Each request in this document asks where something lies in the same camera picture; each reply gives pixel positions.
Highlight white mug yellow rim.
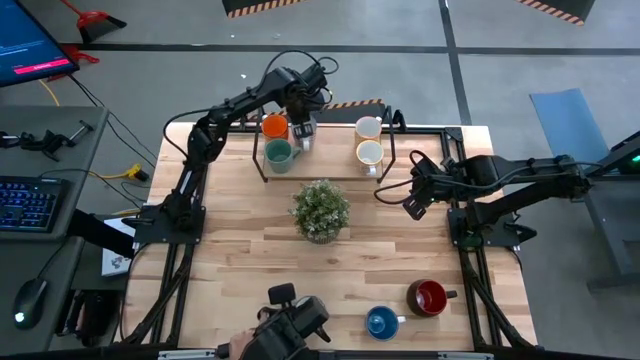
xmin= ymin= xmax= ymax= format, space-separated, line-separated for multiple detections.
xmin=355 ymin=139 xmax=386 ymax=177

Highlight black elongated pad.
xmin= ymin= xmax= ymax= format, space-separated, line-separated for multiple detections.
xmin=66 ymin=208 xmax=137 ymax=260

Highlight black clamp tool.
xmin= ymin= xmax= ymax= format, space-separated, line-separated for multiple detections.
xmin=0 ymin=119 xmax=96 ymax=162

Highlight potted green plant striped pot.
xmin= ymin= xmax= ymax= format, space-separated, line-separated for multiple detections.
xmin=288 ymin=178 xmax=352 ymax=245

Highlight black handheld teleoperation device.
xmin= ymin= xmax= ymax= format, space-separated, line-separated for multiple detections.
xmin=252 ymin=282 xmax=334 ymax=360

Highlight black aluminium table frame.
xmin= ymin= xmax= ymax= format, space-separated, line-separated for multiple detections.
xmin=117 ymin=122 xmax=539 ymax=351

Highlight black hazard-striped floor ramp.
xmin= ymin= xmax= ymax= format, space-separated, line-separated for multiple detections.
xmin=207 ymin=98 xmax=387 ymax=124
xmin=518 ymin=0 xmax=597 ymax=26
xmin=222 ymin=0 xmax=304 ymax=19

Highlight person's hand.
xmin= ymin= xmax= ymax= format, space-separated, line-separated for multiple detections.
xmin=227 ymin=327 xmax=259 ymax=359

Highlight red dustpan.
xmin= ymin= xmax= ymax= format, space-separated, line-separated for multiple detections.
xmin=60 ymin=0 xmax=128 ymax=44

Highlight white mug red stripes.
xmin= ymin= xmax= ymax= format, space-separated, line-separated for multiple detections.
xmin=293 ymin=115 xmax=319 ymax=153

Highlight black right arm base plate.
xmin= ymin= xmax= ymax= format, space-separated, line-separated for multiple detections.
xmin=447 ymin=207 xmax=522 ymax=250

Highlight yellow cable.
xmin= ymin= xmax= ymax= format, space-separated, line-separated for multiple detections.
xmin=38 ymin=78 xmax=61 ymax=107

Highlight grey desk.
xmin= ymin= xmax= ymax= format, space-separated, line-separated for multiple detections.
xmin=0 ymin=103 xmax=112 ymax=354

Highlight wooden shelf black metal frame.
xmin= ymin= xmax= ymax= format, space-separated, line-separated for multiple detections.
xmin=238 ymin=103 xmax=409 ymax=185

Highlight white printed box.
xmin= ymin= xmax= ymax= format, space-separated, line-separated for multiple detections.
xmin=101 ymin=217 xmax=137 ymax=278

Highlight silver bracket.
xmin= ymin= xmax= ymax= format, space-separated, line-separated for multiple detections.
xmin=437 ymin=351 xmax=495 ymax=360
xmin=157 ymin=349 xmax=217 ymax=360

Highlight blue glazed mug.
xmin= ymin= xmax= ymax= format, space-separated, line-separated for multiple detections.
xmin=365 ymin=305 xmax=407 ymax=343

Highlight black box under desk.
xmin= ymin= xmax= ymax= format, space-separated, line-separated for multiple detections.
xmin=53 ymin=288 xmax=124 ymax=347

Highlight yellow power plug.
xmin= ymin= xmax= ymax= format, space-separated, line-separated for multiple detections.
xmin=89 ymin=163 xmax=151 ymax=182

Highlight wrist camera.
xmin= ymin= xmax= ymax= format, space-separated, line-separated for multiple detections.
xmin=305 ymin=63 xmax=330 ymax=92
xmin=401 ymin=193 xmax=428 ymax=222

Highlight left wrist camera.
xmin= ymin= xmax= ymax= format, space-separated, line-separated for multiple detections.
xmin=305 ymin=63 xmax=330 ymax=92

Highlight red brush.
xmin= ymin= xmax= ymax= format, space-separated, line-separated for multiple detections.
xmin=47 ymin=43 xmax=101 ymax=83

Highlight teal mug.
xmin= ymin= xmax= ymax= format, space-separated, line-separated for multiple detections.
xmin=263 ymin=138 xmax=303 ymax=175

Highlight computer monitor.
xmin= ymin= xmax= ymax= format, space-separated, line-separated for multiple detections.
xmin=0 ymin=0 xmax=80 ymax=89

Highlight dark metal cart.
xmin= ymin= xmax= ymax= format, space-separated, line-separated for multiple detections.
xmin=551 ymin=130 xmax=640 ymax=292

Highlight honeycomb pattern mug orange rim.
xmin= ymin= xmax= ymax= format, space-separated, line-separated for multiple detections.
xmin=354 ymin=115 xmax=384 ymax=144

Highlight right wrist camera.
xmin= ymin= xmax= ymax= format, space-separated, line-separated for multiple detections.
xmin=401 ymin=193 xmax=428 ymax=222

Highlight black computer mouse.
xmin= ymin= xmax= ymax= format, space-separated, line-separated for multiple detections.
xmin=12 ymin=277 xmax=50 ymax=331

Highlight blue floor mat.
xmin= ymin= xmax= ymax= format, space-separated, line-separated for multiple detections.
xmin=529 ymin=88 xmax=610 ymax=181

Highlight black monitor cable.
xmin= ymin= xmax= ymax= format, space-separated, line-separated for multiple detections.
xmin=68 ymin=74 xmax=159 ymax=169

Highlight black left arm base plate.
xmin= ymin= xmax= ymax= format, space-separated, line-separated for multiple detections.
xmin=133 ymin=204 xmax=207 ymax=246

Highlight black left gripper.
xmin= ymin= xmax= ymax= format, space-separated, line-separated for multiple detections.
xmin=288 ymin=92 xmax=324 ymax=140

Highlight dark mug red inside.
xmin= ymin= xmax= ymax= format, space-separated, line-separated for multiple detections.
xmin=405 ymin=278 xmax=459 ymax=318

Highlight black backlit keyboard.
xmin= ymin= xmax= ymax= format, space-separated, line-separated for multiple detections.
xmin=0 ymin=175 xmax=72 ymax=234

